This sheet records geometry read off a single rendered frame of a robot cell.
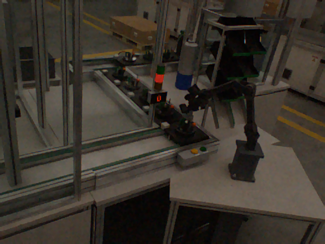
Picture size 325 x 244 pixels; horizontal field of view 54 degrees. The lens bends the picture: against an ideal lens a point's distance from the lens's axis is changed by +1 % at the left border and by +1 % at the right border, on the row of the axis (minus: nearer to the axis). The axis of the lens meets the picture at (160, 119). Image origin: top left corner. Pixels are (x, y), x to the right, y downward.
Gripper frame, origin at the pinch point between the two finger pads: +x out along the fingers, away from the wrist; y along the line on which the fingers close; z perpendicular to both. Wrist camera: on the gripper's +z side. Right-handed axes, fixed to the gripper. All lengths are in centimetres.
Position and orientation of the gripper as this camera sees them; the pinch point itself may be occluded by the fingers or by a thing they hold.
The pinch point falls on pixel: (188, 110)
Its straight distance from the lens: 207.0
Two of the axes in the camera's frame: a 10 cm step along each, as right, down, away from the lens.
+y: -8.3, 1.8, -5.3
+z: -3.6, -9.0, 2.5
